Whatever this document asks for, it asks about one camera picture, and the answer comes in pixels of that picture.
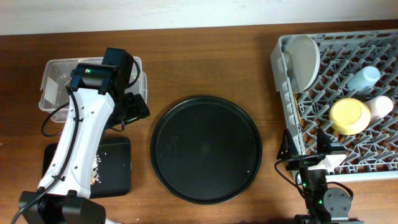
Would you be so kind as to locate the food scraps and rice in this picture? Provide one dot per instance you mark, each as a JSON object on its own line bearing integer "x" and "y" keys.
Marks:
{"x": 95, "y": 177}

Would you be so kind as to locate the grey dishwasher rack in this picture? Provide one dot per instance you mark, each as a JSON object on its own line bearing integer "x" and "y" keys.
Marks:
{"x": 360, "y": 65}

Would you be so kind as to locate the light blue cup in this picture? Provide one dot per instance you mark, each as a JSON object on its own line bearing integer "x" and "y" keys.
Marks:
{"x": 366, "y": 77}

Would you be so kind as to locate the wooden chopstick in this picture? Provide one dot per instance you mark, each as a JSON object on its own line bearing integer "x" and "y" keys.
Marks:
{"x": 297, "y": 109}

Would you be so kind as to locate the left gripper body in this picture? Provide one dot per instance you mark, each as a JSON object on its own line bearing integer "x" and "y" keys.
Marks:
{"x": 130, "y": 109}

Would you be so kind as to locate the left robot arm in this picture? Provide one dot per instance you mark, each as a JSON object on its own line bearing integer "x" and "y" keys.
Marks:
{"x": 98, "y": 101}

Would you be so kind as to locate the grey plate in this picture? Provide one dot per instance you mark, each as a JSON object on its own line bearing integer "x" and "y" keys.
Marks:
{"x": 303, "y": 61}

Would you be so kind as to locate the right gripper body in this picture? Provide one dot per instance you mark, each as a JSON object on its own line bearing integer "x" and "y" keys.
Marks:
{"x": 302, "y": 163}

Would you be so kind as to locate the clear plastic bin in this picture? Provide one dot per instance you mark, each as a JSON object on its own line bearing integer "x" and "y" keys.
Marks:
{"x": 57, "y": 76}

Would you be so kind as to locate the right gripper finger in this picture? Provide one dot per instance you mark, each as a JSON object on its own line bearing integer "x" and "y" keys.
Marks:
{"x": 323, "y": 142}
{"x": 286, "y": 147}

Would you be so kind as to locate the round black serving tray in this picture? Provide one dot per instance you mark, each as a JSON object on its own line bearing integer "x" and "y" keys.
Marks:
{"x": 206, "y": 150}

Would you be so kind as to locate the black rectangular tray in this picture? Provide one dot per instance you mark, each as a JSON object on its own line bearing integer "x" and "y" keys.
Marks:
{"x": 114, "y": 170}

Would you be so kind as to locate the yellow bowl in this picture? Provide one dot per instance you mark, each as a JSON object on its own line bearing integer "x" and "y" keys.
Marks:
{"x": 349, "y": 116}

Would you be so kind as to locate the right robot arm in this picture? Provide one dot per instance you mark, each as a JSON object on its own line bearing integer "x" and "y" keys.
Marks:
{"x": 324, "y": 204}

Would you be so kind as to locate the pink cup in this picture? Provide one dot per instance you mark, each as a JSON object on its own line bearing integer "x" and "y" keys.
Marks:
{"x": 379, "y": 107}

